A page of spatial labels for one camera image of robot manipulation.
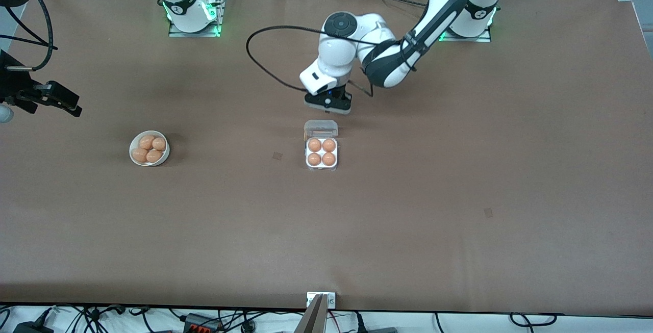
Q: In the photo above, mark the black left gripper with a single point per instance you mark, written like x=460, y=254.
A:
x=342, y=91

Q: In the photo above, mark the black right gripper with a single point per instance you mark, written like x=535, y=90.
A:
x=11, y=88

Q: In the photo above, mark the brown egg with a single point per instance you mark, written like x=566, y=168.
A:
x=148, y=143
x=154, y=156
x=329, y=158
x=140, y=155
x=314, y=159
x=329, y=145
x=159, y=144
x=315, y=145

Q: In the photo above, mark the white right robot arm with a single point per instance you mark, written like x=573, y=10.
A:
x=183, y=1

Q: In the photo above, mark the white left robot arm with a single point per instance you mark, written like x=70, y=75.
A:
x=336, y=52

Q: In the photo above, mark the clear plastic egg box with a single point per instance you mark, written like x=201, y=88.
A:
x=321, y=128

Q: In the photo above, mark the black box orange connectors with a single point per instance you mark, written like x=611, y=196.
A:
x=196, y=320

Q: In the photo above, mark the white ceramic bowl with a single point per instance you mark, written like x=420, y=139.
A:
x=165, y=155

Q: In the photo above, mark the black power adapter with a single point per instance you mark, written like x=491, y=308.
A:
x=30, y=329

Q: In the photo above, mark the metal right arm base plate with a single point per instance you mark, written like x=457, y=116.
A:
x=176, y=32

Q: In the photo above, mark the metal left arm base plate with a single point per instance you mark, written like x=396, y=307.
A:
x=474, y=39

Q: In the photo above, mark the small metal bracket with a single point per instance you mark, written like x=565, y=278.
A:
x=331, y=300

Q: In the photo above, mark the aluminium camera mount profile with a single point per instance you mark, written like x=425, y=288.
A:
x=314, y=320

